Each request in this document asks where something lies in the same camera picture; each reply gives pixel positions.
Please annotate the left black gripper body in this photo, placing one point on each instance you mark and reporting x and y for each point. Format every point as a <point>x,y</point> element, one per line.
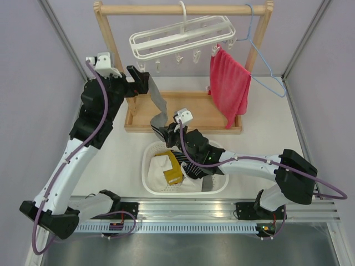
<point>121,88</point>

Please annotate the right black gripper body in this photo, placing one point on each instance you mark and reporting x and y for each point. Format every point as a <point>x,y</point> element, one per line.
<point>175,137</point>

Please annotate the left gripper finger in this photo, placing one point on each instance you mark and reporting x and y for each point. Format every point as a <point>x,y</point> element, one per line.
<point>137,76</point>
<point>142,82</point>

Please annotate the black white-striped sock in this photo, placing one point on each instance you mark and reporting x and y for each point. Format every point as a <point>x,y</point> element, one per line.
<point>193,171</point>
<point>180,157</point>

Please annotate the grey striped-cuff sock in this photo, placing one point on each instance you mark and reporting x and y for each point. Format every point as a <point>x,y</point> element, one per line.
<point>207,184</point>
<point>160,119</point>

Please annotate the yellow bear sock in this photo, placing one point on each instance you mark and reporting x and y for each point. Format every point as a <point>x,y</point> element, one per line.
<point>173,174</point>

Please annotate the white sock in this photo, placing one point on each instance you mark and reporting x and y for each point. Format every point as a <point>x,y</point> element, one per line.
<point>188,184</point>
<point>156,180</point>

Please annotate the white plastic clip hanger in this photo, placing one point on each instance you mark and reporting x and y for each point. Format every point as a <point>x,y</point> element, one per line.
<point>190,34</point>

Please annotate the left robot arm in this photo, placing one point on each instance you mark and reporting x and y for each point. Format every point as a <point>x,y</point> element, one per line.
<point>101,99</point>

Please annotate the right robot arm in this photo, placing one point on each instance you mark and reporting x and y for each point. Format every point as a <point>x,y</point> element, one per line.
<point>293,175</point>

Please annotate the wooden clothes rack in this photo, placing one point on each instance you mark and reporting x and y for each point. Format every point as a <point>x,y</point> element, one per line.
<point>207,118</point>

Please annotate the white perforated plastic basket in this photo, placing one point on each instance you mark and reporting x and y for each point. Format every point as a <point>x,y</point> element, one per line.
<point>220,182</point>

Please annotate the pink towel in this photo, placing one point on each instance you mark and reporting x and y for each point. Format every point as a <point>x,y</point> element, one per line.
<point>229,85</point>

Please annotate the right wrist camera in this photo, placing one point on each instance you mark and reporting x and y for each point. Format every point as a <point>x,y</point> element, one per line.
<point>184,116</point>

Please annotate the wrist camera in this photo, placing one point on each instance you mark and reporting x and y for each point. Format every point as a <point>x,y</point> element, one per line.
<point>184,116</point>
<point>103,64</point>

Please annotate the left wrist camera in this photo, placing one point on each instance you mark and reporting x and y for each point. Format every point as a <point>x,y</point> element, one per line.
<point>103,64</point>

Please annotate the left aluminium frame post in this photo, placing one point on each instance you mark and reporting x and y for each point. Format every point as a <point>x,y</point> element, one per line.
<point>59,31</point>

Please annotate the aluminium frame post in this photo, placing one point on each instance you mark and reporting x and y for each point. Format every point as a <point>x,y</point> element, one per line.
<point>59,31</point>
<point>316,19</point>

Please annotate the blue wire hanger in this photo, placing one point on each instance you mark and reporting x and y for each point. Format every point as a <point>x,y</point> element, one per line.
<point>256,42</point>

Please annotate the white slotted cable duct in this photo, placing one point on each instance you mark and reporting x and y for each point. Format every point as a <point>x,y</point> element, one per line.
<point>150,227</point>

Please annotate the right aluminium frame post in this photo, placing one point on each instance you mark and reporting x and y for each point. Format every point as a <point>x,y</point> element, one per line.
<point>316,19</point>

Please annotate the aluminium mounting rail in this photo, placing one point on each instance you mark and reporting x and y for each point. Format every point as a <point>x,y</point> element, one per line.
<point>209,209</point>

